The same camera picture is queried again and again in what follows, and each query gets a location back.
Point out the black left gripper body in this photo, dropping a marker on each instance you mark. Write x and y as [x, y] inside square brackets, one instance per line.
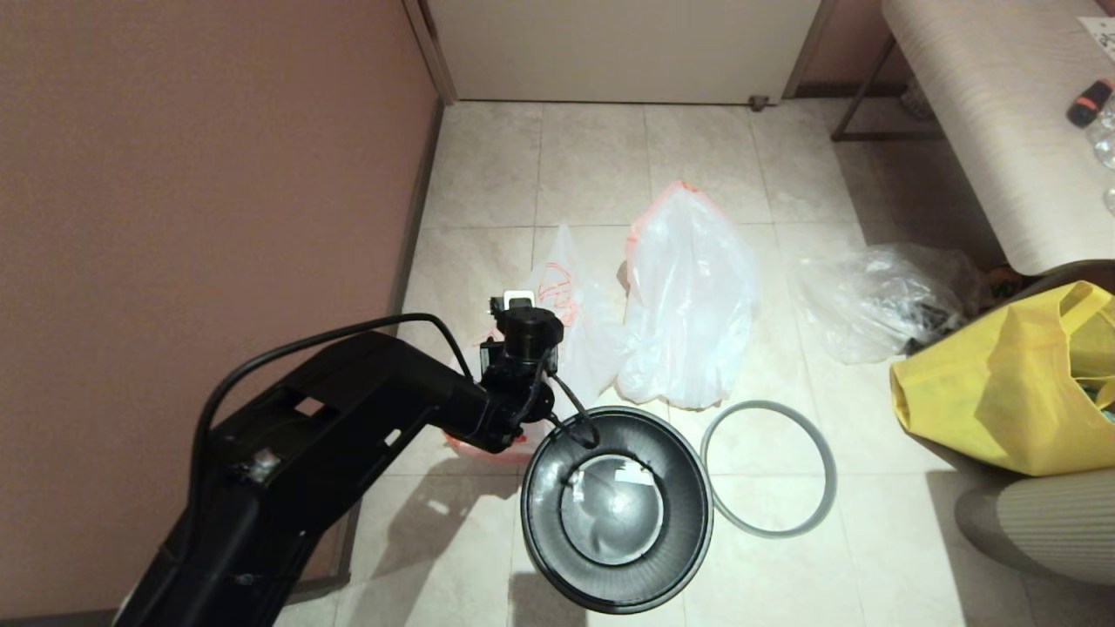
[527, 335]

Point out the new red-printed plastic bag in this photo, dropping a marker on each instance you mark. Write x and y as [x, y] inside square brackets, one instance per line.
[601, 348]

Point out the white translucent plastic bag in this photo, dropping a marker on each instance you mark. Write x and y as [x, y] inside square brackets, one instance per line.
[688, 305]

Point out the black round trash bin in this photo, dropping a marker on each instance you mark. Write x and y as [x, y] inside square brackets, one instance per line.
[679, 522]

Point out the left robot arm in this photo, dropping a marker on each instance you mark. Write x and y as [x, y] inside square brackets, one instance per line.
[305, 435]

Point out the crumpled clear plastic bag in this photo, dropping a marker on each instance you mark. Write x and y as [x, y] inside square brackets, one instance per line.
[871, 292]

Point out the yellow fabric tote bag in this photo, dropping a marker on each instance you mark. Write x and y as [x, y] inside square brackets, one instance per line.
[1002, 392]

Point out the white door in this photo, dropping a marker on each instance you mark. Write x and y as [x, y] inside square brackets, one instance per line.
[623, 52]

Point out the small metal door stop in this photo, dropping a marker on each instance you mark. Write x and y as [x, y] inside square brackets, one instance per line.
[758, 103]

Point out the small green yellow package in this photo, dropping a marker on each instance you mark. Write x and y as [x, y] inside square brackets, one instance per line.
[1002, 283]

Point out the wood-grain table top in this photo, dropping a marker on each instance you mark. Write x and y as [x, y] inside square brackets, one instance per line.
[984, 113]

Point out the beige ribbed round stool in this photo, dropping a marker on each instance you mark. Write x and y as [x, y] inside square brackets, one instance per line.
[1045, 522]

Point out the clear drinking glass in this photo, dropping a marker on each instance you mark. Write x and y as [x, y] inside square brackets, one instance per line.
[1110, 202]
[1106, 148]

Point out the white printed paper sheet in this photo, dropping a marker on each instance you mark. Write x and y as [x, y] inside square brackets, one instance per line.
[1099, 35]

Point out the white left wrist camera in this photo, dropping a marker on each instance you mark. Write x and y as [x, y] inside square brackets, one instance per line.
[520, 300]

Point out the dark metal table leg frame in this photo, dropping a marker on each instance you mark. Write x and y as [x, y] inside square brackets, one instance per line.
[858, 103]

